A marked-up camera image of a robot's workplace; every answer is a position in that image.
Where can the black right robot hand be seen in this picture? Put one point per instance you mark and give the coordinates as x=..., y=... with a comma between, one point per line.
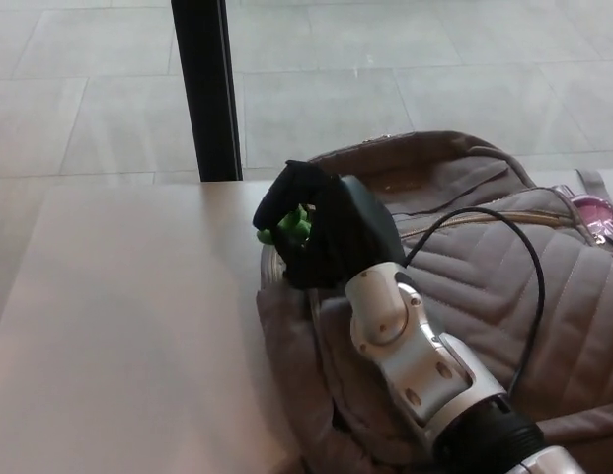
x=358, y=227

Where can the grey quilted backpack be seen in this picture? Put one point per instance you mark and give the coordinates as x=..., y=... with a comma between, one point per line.
x=483, y=276

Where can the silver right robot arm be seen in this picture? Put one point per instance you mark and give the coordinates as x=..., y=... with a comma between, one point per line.
x=409, y=355

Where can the black window frame post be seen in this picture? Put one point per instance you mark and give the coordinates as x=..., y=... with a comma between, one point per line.
x=207, y=99

